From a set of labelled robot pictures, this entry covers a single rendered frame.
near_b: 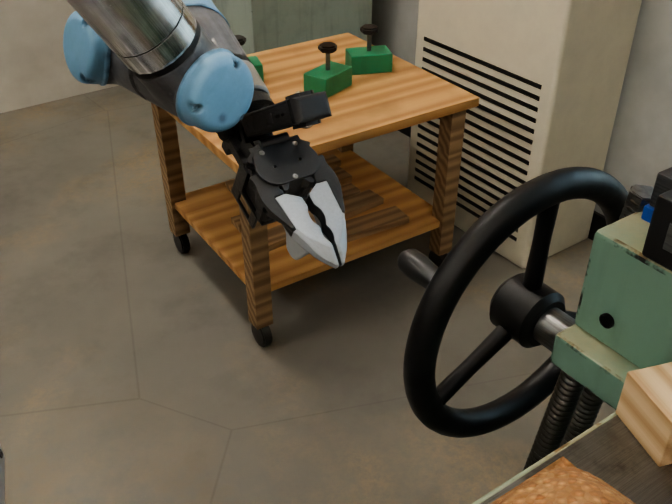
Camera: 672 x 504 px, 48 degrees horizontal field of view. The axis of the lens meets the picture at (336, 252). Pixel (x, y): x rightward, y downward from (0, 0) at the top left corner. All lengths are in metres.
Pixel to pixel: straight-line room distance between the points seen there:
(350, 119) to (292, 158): 0.97
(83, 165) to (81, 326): 0.90
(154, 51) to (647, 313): 0.44
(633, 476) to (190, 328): 1.59
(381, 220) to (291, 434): 0.63
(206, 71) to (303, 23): 1.88
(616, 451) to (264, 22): 2.11
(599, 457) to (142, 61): 0.47
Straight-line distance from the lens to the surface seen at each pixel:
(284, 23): 2.51
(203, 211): 2.09
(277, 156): 0.79
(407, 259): 0.66
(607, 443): 0.51
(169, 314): 2.03
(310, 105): 0.73
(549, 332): 0.70
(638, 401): 0.50
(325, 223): 0.76
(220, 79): 0.70
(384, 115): 1.77
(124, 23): 0.66
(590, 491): 0.44
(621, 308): 0.59
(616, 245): 0.58
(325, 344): 1.90
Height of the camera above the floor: 1.26
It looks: 35 degrees down
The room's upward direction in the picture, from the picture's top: straight up
